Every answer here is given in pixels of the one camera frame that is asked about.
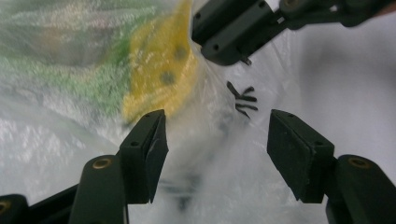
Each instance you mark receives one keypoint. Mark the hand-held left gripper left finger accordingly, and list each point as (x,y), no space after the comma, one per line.
(141,161)

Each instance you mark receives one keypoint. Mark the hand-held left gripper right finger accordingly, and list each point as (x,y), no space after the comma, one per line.
(303,161)

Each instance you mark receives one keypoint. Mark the translucent white plastic bag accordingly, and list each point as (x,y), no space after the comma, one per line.
(218,155)

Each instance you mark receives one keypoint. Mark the yellow snack packet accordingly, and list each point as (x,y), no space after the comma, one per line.
(162,68)

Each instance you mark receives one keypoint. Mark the green snack packet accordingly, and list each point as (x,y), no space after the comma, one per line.
(77,62)

